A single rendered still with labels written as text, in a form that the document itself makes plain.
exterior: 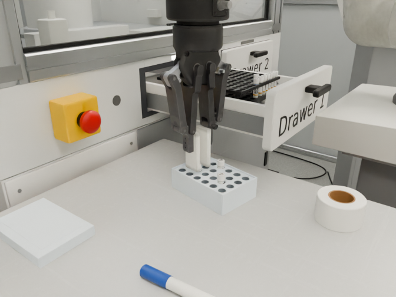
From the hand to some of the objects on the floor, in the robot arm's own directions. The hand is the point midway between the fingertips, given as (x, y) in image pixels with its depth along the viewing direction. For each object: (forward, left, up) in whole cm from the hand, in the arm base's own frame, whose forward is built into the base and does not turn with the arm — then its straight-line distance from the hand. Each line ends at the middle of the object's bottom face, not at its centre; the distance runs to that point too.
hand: (198, 148), depth 62 cm
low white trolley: (-4, +18, -84) cm, 86 cm away
